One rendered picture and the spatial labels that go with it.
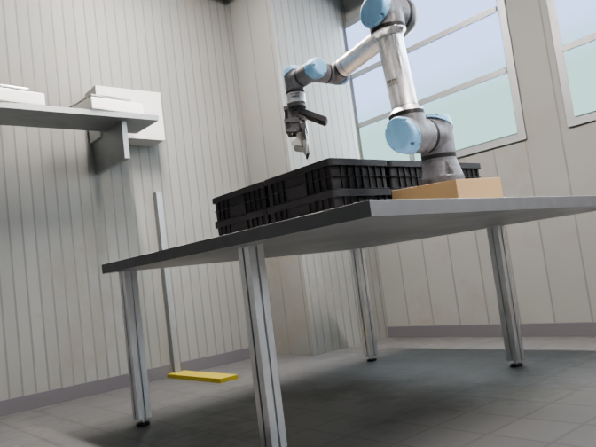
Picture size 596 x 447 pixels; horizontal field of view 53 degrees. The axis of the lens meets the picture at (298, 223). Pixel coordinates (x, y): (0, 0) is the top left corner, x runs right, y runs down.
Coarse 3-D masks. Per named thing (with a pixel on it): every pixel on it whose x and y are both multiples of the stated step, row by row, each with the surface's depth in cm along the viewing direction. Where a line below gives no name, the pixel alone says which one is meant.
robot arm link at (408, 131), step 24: (384, 0) 188; (408, 0) 198; (384, 24) 190; (408, 24) 198; (384, 48) 192; (384, 72) 193; (408, 72) 191; (408, 96) 189; (408, 120) 185; (408, 144) 186; (432, 144) 192
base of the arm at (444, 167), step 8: (448, 152) 196; (424, 160) 199; (432, 160) 196; (440, 160) 195; (448, 160) 195; (456, 160) 198; (424, 168) 198; (432, 168) 196; (440, 168) 194; (448, 168) 195; (456, 168) 195; (424, 176) 197; (432, 176) 195; (440, 176) 194; (448, 176) 193; (456, 176) 194; (464, 176) 198; (424, 184) 197
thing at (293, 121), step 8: (296, 104) 227; (304, 104) 228; (288, 112) 228; (296, 112) 228; (288, 120) 226; (296, 120) 225; (304, 120) 225; (288, 128) 226; (296, 128) 225; (288, 136) 230; (296, 136) 230
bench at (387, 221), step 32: (288, 224) 162; (320, 224) 152; (352, 224) 157; (384, 224) 173; (416, 224) 192; (448, 224) 216; (480, 224) 248; (160, 256) 218; (192, 256) 214; (224, 256) 244; (256, 256) 187; (352, 256) 351; (128, 288) 254; (256, 288) 184; (512, 288) 279; (128, 320) 253; (256, 320) 183; (512, 320) 275; (128, 352) 254; (256, 352) 183; (512, 352) 275; (256, 384) 184
